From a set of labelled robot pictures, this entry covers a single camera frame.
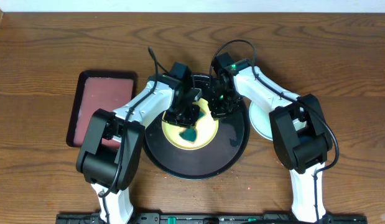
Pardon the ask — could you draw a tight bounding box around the yellow plate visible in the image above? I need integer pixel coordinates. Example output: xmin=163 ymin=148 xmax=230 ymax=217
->
xmin=162 ymin=98 xmax=219 ymax=151

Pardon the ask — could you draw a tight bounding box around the rectangular red black tray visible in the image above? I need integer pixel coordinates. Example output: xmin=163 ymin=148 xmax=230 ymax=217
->
xmin=66 ymin=70 xmax=137 ymax=147

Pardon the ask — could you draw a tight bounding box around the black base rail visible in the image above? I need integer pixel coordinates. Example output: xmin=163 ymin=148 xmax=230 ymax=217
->
xmin=55 ymin=213 xmax=368 ymax=224

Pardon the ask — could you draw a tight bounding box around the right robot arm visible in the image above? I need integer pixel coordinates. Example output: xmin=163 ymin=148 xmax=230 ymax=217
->
xmin=208 ymin=54 xmax=337 ymax=223

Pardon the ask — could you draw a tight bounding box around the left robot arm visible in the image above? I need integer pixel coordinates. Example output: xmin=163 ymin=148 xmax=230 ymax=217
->
xmin=76 ymin=74 xmax=202 ymax=223

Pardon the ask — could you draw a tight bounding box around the light blue plate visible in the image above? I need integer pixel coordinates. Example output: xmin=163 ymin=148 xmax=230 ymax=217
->
xmin=249 ymin=98 xmax=291 ymax=141

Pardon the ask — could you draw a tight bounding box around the round black tray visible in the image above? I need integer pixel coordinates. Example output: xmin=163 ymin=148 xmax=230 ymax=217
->
xmin=141 ymin=73 xmax=251 ymax=180

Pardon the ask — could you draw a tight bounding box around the green yellow sponge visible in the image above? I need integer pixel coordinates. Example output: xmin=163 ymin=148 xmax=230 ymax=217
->
xmin=179 ymin=110 xmax=205 ymax=143

